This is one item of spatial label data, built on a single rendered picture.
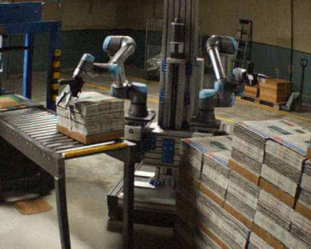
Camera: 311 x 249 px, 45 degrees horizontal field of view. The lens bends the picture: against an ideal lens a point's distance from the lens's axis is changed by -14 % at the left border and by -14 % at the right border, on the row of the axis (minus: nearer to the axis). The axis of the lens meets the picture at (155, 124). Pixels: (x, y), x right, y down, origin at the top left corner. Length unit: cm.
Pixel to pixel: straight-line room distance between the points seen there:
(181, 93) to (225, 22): 760
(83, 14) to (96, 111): 1020
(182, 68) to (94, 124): 94
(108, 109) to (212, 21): 861
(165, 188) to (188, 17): 136
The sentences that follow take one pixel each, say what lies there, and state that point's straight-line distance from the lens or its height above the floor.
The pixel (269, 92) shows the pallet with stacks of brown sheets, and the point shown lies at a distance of 862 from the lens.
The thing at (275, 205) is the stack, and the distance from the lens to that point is 179.
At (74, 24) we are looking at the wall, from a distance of 1240.
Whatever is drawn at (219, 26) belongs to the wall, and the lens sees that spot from 1077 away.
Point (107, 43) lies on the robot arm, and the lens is 292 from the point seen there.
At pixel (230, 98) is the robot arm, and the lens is 309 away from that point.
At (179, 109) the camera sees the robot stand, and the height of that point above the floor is 88.
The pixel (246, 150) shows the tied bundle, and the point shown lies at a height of 96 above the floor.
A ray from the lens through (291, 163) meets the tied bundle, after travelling 167.
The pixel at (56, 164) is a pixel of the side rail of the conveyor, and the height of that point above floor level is 76.
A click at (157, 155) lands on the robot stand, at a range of 315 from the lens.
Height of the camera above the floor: 151
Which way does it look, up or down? 14 degrees down
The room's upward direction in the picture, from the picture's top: 3 degrees clockwise
